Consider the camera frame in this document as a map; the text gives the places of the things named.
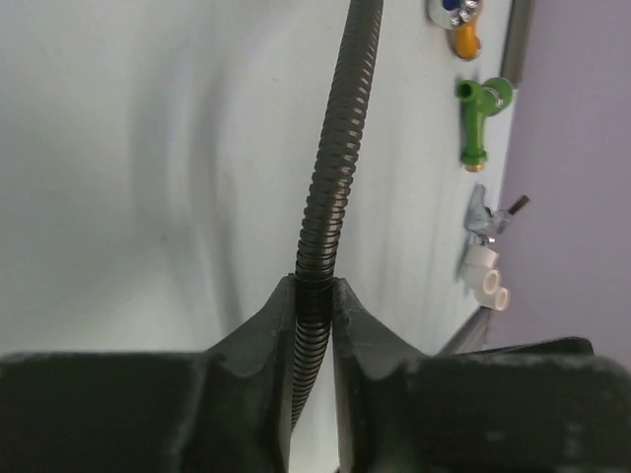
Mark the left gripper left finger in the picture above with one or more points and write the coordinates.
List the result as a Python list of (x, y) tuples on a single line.
[(223, 409)]

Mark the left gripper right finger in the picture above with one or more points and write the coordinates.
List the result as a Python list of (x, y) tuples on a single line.
[(553, 406)]

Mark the green water faucet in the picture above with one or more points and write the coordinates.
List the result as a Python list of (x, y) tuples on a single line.
[(479, 101)]

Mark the orange water faucet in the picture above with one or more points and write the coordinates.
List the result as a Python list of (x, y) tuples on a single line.
[(458, 18)]

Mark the chrome faucet white fittings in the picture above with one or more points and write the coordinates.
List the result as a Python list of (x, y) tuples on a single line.
[(478, 267)]

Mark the dark metal faucet spout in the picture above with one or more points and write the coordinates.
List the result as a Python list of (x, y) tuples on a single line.
[(516, 42)]

